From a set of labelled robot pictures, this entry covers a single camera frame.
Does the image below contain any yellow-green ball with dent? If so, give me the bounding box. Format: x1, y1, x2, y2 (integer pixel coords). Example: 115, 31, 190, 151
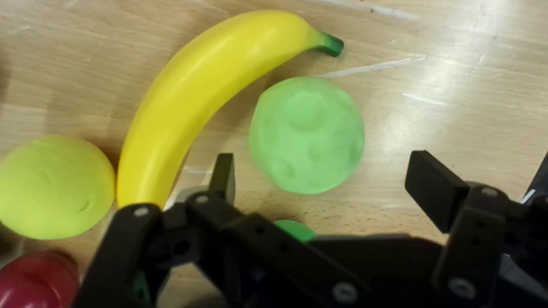
0, 135, 118, 242

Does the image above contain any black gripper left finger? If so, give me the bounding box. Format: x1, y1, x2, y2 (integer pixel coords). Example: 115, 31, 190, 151
74, 153, 373, 308

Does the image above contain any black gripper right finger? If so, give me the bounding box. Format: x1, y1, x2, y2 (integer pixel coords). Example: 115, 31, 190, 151
404, 149, 548, 308

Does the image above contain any green dimpled ball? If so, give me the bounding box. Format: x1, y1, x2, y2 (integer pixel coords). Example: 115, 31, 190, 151
248, 76, 367, 197

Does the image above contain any red radish with green leaves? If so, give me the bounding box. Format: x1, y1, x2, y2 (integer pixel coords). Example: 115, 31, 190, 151
0, 250, 82, 308

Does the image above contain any pale green toy apple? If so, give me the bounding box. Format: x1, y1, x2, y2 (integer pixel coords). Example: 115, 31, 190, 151
272, 219, 319, 245

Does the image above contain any yellow toy banana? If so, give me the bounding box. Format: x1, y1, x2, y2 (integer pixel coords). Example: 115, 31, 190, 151
115, 9, 346, 211

